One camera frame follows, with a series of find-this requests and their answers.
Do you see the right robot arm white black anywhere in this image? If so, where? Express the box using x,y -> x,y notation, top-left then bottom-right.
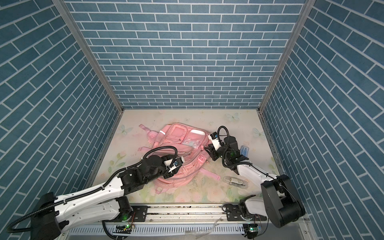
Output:
205,126 -> 306,228

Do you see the pink student backpack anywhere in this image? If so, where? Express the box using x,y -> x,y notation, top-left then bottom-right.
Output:
139,123 -> 221,194

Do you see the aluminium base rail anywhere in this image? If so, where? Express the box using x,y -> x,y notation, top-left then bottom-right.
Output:
53,202 -> 317,240

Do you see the blue geometry set case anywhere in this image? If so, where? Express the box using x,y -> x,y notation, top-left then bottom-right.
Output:
240,145 -> 250,157

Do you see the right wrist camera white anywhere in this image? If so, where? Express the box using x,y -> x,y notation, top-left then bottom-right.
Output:
209,132 -> 223,151

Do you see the clear plastic pencil case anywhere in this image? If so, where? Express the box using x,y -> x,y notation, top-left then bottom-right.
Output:
222,176 -> 248,189

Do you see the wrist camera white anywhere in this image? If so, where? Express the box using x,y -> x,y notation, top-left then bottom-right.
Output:
164,157 -> 185,168
209,132 -> 223,151

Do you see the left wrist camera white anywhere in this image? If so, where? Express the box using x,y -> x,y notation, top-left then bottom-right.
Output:
164,157 -> 185,168

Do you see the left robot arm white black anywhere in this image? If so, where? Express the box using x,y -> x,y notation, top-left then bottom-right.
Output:
7,146 -> 185,240

